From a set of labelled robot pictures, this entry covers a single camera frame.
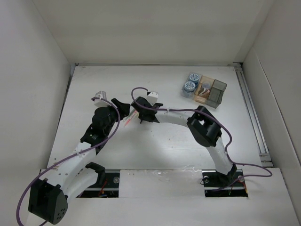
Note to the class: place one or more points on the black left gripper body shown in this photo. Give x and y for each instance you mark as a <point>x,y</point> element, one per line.
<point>114,117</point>

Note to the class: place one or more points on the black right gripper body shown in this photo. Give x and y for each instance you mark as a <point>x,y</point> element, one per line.
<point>142,117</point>

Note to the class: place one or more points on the green highlighter pen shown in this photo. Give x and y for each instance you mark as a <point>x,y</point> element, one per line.
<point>131,113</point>

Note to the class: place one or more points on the pink highlighter pen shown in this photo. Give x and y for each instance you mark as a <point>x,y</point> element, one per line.
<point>132,117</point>

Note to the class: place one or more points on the clear jar of paper clips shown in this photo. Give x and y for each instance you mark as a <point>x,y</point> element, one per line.
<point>206,85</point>

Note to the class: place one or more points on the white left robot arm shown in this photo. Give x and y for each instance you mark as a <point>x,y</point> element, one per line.
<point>66,179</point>

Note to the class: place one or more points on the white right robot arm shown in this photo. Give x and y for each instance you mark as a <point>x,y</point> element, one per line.
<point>201,123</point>

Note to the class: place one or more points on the clear plastic bin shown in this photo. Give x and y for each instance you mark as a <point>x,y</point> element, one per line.
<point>198,84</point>

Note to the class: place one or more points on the grey plastic bin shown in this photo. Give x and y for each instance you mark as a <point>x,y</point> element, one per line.
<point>216,94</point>

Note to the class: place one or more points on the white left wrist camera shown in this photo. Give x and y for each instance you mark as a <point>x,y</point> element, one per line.
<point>100,97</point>

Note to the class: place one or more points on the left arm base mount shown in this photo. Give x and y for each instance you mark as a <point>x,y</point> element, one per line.
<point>106,188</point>

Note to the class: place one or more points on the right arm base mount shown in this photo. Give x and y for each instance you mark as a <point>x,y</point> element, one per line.
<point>214,187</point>

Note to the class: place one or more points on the aluminium rail on right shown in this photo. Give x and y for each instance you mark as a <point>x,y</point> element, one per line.
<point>262,147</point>

